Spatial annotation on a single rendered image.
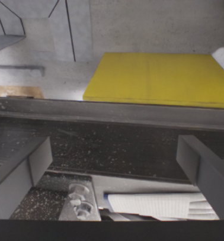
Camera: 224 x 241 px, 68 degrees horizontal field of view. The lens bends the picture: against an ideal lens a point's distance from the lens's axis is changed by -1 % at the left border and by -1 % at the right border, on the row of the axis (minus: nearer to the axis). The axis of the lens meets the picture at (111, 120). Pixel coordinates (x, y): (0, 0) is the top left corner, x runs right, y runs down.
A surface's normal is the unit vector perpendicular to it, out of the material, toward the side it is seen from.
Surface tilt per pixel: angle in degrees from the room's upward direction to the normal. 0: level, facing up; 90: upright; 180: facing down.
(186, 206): 0
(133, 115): 0
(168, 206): 0
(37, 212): 90
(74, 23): 10
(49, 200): 90
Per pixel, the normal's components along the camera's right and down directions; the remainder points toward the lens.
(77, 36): 0.04, 0.65
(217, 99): -0.04, -0.77
